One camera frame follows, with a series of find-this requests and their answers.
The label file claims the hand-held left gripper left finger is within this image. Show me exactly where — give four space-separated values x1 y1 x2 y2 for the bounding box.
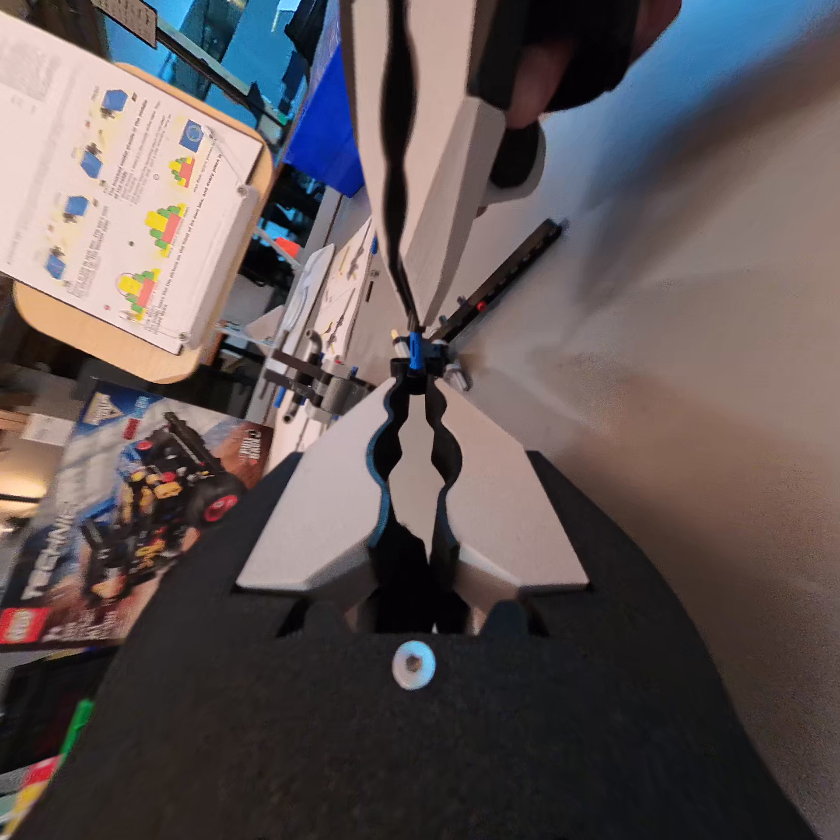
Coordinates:
235 379 404 621

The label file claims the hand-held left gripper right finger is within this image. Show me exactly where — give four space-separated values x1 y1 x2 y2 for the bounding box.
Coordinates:
425 379 590 619

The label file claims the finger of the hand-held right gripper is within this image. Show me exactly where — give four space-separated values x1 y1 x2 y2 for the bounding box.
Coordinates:
340 0 422 330
402 0 508 328

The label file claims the black lego beam assembly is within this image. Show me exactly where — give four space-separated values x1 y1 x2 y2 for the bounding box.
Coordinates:
390 218 567 394

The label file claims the grey lego chassis model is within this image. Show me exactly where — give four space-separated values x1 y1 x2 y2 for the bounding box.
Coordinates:
262 330 379 425

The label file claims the open lego instruction booklet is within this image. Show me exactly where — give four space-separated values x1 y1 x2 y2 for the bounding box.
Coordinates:
318 217 383 370

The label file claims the lego set box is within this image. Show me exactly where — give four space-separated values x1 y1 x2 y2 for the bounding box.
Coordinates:
0 392 278 652

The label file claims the person's right hand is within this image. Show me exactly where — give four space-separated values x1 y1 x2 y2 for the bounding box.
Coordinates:
505 0 683 130

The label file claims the blue plastic bin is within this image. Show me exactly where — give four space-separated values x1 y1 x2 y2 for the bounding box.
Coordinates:
283 39 366 199

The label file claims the white tablet stand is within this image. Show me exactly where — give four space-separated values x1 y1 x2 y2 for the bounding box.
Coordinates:
220 244 337 350

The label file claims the instruction sheet on wooden board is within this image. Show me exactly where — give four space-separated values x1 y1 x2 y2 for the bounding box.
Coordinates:
0 13 274 386

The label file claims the white paper notice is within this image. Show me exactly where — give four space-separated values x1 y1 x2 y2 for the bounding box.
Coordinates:
24 413 74 447

